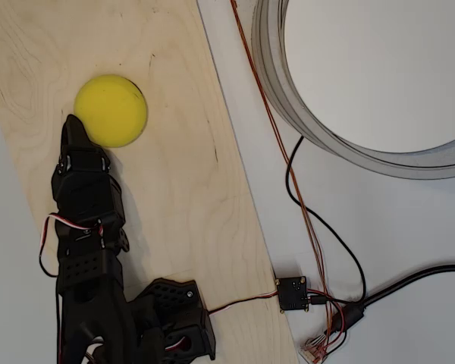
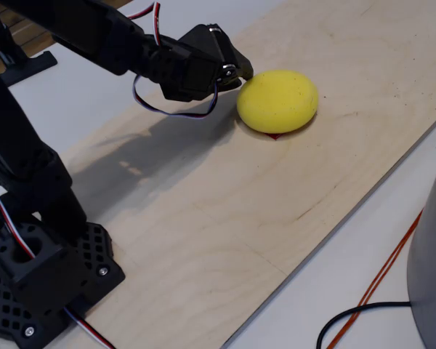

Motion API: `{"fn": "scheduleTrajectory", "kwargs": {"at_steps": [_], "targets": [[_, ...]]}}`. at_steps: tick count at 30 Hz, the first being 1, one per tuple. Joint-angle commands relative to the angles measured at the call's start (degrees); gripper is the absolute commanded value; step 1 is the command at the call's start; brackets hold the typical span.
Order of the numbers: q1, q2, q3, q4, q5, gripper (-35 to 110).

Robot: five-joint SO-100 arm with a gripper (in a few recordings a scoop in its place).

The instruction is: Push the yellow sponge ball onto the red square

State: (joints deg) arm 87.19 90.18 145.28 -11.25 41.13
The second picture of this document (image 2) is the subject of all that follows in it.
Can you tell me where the yellow foam ball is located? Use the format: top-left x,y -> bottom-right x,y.
236,69 -> 320,135

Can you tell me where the black robot arm with base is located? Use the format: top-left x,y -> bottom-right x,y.
0,0 -> 161,349

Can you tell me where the light plywood board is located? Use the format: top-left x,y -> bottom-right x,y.
47,0 -> 436,349

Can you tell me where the large grey round container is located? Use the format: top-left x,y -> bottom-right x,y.
406,140 -> 436,349

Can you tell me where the white red black gripper cable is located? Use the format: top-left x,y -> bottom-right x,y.
132,74 -> 219,121

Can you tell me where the black camera stand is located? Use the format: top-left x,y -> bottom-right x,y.
0,7 -> 58,87

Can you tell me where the white red black arm cable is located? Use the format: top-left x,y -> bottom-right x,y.
0,174 -> 36,260

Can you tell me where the thin orange wire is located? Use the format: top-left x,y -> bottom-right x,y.
332,217 -> 422,349
326,209 -> 424,349

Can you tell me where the thin black cable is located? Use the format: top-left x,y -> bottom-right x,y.
315,300 -> 412,349

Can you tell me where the white red black base cable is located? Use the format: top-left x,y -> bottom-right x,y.
63,307 -> 116,349

